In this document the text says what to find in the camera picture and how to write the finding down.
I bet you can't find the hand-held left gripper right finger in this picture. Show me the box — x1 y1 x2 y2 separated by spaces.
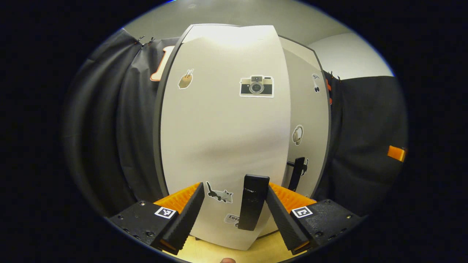
265 182 366 255

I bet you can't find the white shoe cabinet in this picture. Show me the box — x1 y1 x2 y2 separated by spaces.
153 23 332 241

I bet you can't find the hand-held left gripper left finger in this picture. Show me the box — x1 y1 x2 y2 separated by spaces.
106 182 205 255

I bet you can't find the black door handle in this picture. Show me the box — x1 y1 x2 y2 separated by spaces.
287 157 307 192
238 174 270 231

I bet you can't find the white shoe cabinet door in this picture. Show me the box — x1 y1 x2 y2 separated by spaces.
160 25 292 251
278 36 329 205

